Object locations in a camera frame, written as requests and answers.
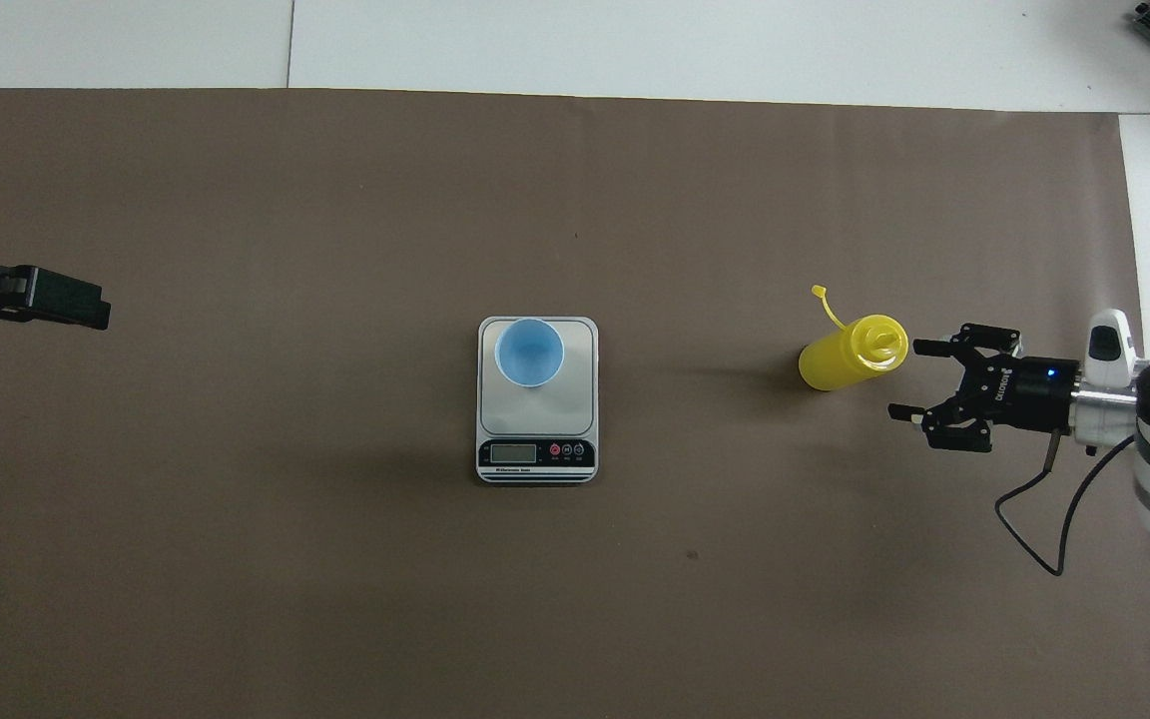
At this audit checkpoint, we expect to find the yellow squeeze bottle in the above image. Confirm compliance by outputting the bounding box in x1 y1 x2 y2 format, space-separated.
798 285 910 392

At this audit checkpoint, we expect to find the silver digital kitchen scale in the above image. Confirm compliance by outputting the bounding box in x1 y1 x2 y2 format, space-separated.
476 316 600 486

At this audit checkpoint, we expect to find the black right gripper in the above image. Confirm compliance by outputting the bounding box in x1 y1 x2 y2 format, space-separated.
887 323 1081 455

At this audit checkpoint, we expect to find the light blue plastic cup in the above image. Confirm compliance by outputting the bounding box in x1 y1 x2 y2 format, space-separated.
494 318 566 389

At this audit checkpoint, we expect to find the brown paper table mat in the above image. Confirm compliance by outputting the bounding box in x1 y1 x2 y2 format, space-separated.
0 88 1150 719

